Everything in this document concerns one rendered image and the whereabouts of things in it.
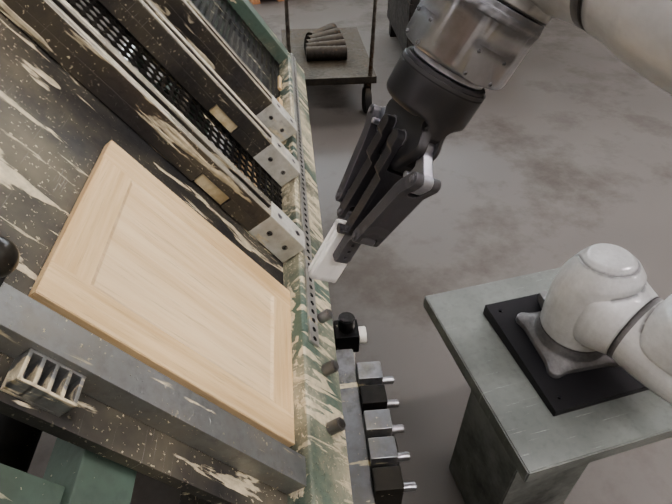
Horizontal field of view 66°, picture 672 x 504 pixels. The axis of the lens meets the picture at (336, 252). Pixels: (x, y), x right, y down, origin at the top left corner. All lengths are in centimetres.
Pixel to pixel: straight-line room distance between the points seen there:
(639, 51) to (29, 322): 60
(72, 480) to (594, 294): 92
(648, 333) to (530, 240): 184
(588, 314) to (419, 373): 112
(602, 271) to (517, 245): 174
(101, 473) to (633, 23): 68
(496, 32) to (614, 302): 81
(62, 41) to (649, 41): 91
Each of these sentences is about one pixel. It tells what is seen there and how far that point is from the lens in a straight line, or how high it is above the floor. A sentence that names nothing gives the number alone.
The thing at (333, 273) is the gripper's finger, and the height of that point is 136.
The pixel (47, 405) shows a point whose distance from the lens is 66.
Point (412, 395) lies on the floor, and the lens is 209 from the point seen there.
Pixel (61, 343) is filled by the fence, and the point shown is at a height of 126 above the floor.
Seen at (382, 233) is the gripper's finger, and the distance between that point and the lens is 46.
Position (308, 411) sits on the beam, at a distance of 96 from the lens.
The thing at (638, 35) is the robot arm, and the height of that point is 162.
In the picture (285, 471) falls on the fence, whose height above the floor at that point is 95.
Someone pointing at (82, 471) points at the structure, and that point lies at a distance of 72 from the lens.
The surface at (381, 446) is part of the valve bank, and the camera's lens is 109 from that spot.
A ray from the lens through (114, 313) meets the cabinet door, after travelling 76.
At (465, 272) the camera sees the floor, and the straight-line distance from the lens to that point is 261.
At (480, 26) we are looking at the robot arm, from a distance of 39.
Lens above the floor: 172
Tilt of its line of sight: 40 degrees down
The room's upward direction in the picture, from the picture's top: straight up
